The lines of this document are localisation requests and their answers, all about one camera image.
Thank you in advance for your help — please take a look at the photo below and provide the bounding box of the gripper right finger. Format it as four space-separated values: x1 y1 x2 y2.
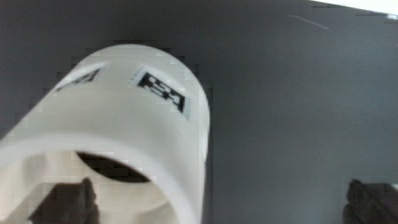
342 180 398 224

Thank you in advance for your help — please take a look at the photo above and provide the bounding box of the white marker tag sheet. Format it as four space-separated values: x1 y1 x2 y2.
310 0 398 16

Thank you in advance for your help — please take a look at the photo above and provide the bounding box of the white lamp shade cone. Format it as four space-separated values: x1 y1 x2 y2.
0 44 209 224

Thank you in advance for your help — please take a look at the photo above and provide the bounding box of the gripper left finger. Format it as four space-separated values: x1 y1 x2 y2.
28 179 99 224

